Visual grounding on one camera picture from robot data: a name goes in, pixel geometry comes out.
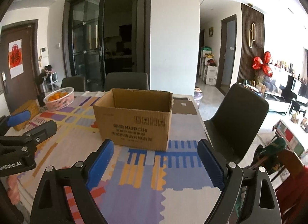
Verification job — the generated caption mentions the woven yellow tissue box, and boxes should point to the woven yellow tissue box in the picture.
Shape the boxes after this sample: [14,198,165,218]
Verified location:
[8,99,40,131]

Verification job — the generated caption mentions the brown wooden entrance door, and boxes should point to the brown wooden entrance door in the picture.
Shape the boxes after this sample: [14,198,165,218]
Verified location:
[1,20,42,113]

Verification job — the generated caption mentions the colourful patterned tablecloth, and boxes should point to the colourful patterned tablecloth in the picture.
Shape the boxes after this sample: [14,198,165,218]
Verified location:
[17,92,220,223]

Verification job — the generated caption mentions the oranges in basket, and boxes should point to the oranges in basket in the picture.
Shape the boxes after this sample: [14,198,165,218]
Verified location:
[48,92,68,102]

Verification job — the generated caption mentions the red fu door poster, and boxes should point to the red fu door poster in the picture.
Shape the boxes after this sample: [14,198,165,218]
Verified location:
[8,39,24,79]

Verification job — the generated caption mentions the black chair right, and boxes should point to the black chair right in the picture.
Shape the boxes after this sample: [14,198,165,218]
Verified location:
[204,84,269,164]

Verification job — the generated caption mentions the brown cardboard box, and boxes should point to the brown cardboard box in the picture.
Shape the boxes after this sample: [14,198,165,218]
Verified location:
[93,89,173,152]

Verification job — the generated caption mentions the dark chair behind table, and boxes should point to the dark chair behind table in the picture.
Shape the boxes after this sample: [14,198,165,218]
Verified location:
[104,72,149,91]

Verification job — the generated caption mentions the red balloon bow decoration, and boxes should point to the red balloon bow decoration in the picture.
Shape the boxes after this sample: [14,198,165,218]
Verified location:
[252,51,273,78]

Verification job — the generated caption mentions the white storage shelf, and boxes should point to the white storage shelf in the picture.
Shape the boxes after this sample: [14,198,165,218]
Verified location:
[198,46,218,85]

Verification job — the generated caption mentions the pink wire fruit basket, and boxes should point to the pink wire fruit basket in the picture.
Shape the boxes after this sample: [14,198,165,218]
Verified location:
[43,87,75,111]

